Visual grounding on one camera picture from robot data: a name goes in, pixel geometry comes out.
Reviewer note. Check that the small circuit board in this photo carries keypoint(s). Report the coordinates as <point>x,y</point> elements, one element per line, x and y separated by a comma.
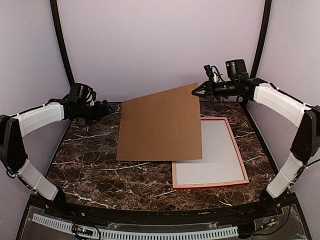
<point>79,230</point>

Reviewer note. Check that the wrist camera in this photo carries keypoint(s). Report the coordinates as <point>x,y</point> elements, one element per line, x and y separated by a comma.
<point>82,93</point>
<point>236,70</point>

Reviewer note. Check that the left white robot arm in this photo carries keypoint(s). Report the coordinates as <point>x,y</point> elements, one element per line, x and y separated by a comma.
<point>16,129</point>

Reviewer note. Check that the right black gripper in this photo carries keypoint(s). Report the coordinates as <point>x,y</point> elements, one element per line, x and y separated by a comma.
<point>210,90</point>

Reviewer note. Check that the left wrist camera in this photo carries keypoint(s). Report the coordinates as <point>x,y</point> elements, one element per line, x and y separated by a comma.
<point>82,93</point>

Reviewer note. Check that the brown backing board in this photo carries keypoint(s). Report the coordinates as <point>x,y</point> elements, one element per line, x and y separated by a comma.
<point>164,126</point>

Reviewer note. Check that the red wooden picture frame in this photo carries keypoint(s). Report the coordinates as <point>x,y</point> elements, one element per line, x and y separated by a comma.
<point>240,160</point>

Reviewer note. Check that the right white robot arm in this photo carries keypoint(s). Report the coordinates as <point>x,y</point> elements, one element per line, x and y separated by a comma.
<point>305,118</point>

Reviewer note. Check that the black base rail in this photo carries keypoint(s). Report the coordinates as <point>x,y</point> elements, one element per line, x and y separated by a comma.
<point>244,214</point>

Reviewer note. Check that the left black corner post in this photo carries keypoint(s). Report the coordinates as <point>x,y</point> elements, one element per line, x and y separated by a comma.
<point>61,42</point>

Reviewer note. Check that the white slotted cable duct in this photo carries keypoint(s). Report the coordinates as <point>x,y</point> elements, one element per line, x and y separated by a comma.
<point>118,231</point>

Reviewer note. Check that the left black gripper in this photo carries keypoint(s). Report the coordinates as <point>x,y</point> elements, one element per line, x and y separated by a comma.
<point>99,112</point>

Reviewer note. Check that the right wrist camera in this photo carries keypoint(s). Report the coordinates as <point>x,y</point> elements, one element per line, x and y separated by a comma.
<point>236,70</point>

